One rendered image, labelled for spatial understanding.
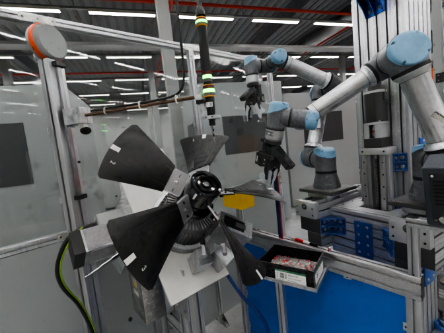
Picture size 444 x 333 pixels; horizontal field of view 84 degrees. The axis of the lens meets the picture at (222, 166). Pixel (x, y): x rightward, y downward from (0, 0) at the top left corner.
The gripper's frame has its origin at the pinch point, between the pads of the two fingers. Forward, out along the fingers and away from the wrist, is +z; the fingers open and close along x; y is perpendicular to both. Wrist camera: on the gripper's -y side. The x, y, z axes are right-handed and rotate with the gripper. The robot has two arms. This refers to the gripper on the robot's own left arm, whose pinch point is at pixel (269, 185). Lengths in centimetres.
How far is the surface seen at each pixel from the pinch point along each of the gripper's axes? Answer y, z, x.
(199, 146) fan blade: 25.9, -13.0, 19.8
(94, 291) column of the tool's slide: 47, 61, 62
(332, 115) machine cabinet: 167, -1, -388
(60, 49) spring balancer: 82, -48, 60
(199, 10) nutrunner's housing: 25, -64, 25
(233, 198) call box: 29.0, 20.6, -8.1
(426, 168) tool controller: -48, -23, -6
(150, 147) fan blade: 21, -16, 45
